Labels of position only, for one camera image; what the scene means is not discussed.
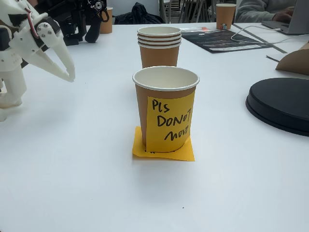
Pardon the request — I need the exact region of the black leader arm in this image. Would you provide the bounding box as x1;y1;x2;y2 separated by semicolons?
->
33;0;109;46

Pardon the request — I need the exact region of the brown paper cup with note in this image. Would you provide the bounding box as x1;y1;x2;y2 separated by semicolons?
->
132;66;200;153

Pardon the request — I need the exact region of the brown paper cup with logo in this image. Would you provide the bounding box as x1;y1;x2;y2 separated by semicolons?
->
215;3;237;30

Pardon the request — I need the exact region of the person's hand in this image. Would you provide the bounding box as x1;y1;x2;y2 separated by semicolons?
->
272;6;295;24

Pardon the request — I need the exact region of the black jacket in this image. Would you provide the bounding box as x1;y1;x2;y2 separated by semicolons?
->
113;2;163;25

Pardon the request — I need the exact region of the grey metal chair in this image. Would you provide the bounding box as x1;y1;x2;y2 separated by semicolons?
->
178;0;210;24

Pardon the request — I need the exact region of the clear plastic packet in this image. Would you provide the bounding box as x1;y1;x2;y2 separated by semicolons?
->
180;26;218;33

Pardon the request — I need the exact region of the black printed brochure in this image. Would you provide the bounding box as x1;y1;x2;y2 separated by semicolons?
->
181;29;275;54

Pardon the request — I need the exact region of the person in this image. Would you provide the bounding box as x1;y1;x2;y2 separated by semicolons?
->
235;0;298;24

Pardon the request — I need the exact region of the black round disc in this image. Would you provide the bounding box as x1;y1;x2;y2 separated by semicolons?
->
245;77;309;138

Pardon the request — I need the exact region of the brown cardboard piece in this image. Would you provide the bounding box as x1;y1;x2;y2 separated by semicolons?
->
275;41;309;76

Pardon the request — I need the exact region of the grey open laptop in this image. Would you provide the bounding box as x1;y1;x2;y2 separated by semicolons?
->
261;0;309;35

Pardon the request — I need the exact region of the white charging cable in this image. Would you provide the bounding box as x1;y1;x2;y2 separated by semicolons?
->
230;25;309;45

